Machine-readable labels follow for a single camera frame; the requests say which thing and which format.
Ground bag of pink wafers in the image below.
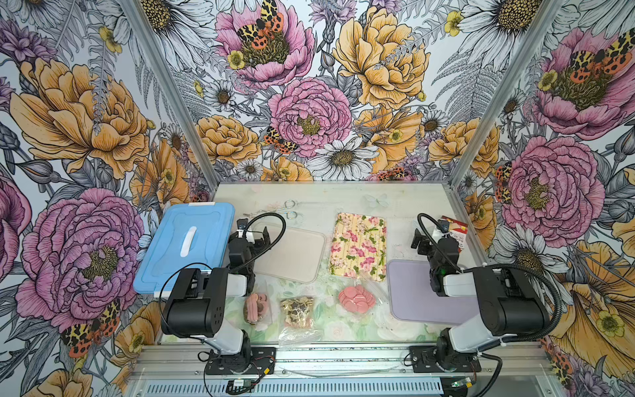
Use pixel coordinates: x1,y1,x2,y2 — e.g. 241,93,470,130
243,292,272,326

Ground aluminium front rail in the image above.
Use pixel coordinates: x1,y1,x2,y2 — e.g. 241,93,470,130
132,342,552,380

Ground bag of mixed snacks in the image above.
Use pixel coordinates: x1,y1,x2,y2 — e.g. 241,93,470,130
279,295,323,346

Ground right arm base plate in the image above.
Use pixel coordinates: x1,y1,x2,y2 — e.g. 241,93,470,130
408,345,481,373

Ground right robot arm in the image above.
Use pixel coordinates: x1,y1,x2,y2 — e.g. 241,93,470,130
408,227,562,372

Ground yellow floral tray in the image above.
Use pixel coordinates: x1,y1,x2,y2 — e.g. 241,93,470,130
328,213,387,282

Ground lavender plastic tray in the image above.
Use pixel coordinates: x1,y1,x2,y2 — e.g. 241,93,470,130
387,260,479,325

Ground beige plastic tray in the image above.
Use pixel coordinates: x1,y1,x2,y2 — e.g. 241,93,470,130
254,228,326,284

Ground metal scissors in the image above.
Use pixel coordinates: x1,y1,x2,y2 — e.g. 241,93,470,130
243,199,298,220

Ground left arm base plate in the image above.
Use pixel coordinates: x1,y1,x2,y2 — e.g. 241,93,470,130
204,346,277,375

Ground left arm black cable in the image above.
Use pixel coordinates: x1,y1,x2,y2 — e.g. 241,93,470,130
236,212,288,273

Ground blue lidded storage box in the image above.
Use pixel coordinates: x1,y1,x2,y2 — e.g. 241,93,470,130
133,202,235,295

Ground red white small box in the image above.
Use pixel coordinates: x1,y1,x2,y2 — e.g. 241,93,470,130
439,216,468,252

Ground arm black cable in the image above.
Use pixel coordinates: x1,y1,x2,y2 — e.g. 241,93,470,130
416,212,564,343
236,212,288,273

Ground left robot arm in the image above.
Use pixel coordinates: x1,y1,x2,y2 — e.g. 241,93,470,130
161,213,287,375

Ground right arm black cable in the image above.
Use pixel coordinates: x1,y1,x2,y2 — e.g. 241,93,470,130
416,212,564,343

